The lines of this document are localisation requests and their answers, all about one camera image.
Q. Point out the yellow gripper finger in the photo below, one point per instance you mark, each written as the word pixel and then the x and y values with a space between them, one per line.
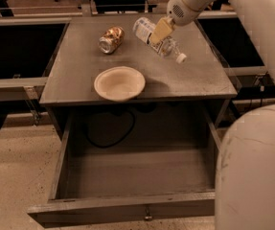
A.
pixel 163 28

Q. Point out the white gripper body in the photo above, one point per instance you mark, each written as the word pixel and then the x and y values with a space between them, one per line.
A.
pixel 179 11

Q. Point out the clear plastic water bottle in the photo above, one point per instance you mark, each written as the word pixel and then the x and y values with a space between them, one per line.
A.
pixel 167 48

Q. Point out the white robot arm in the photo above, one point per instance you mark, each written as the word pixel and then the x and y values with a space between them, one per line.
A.
pixel 245 176

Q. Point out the open grey top drawer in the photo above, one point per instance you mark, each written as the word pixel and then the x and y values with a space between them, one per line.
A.
pixel 111 167

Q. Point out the metal drawer knob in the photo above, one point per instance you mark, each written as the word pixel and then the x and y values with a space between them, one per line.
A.
pixel 148 216

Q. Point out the crushed gold soda can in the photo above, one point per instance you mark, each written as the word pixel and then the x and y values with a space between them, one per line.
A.
pixel 111 39

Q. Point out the white paper bowl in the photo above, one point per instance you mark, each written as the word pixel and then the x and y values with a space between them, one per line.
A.
pixel 119 84

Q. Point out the grey wooden cabinet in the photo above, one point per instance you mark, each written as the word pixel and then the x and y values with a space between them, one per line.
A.
pixel 79 61

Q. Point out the grey metal frame rail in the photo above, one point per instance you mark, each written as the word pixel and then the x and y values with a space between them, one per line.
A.
pixel 21 89

